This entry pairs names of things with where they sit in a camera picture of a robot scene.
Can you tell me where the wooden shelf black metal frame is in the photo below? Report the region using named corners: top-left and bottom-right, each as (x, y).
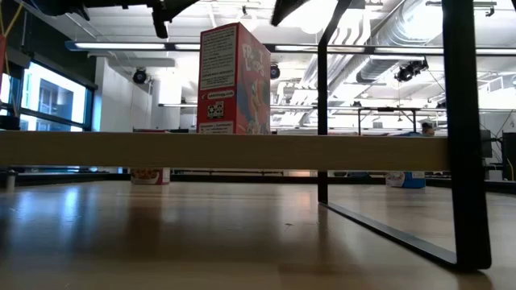
top-left (0, 0), bottom-right (493, 271)

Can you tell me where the dark monitor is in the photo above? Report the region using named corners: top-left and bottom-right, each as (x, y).
top-left (501, 131), bottom-right (516, 182)

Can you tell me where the long ceiling light strip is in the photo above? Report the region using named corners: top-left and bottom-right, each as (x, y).
top-left (64, 39), bottom-right (202, 52)
top-left (273, 43), bottom-right (516, 56)

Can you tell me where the black ceiling mounted device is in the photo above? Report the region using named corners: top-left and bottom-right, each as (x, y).
top-left (393, 58), bottom-right (431, 84)

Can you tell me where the large window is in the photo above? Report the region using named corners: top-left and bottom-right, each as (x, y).
top-left (0, 60), bottom-right (94, 133)

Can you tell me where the red Froot Loops cereal box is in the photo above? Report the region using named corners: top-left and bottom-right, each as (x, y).
top-left (131, 128), bottom-right (171, 186)
top-left (196, 22), bottom-right (272, 135)

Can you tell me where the blue Rice Krispies cereal box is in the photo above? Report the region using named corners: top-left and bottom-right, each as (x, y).
top-left (385, 131), bottom-right (427, 189)

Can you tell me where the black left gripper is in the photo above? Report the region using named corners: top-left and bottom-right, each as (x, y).
top-left (148, 0), bottom-right (201, 40)

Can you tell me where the white cylinder post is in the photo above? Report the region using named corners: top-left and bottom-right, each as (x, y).
top-left (4, 168), bottom-right (17, 193)

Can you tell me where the black frame table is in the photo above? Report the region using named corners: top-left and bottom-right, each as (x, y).
top-left (356, 106), bottom-right (420, 136)

